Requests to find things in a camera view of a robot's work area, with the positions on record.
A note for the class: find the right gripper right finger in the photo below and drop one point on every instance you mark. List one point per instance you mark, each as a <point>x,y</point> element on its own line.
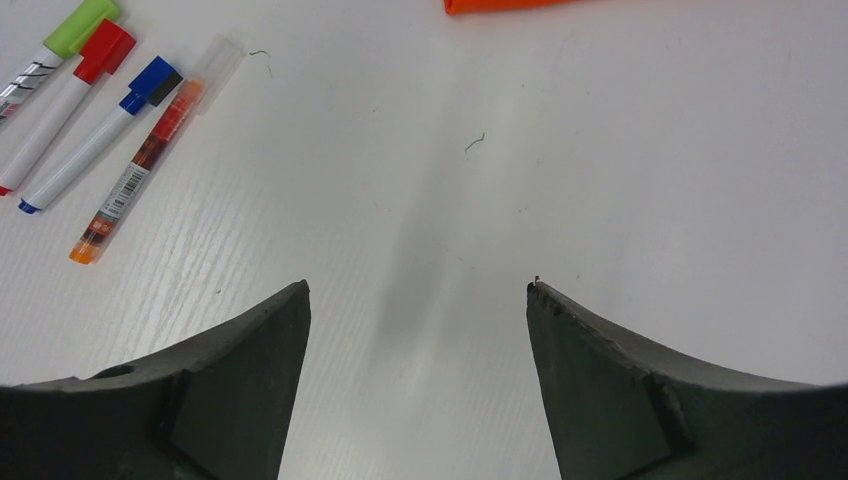
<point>621,406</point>

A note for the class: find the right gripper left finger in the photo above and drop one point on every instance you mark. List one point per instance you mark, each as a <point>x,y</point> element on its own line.
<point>217,405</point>

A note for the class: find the red orange pen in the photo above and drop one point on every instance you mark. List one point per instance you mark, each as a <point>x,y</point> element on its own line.
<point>104,223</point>

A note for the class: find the thin blue-tip pen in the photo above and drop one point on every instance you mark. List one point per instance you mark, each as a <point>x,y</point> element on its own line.
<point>38,197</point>

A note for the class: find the thin clear red-tip pen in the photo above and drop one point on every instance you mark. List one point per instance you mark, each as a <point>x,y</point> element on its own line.
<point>37,140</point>

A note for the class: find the thin green-tip pen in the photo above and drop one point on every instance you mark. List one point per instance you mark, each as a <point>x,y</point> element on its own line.
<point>43,64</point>

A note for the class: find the green pen cap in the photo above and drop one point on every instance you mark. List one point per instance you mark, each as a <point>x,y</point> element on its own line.
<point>68,38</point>

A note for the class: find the blue marker cap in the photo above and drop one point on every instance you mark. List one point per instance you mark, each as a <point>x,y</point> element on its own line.
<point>151,86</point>

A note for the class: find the clear pen cap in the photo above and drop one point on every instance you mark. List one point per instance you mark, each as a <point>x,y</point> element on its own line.
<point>214,69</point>

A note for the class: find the small red pen cap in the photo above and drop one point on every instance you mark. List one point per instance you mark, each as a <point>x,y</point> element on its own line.
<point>104,52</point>

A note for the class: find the folded orange cloth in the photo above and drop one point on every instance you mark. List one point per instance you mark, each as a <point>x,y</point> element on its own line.
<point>465,7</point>

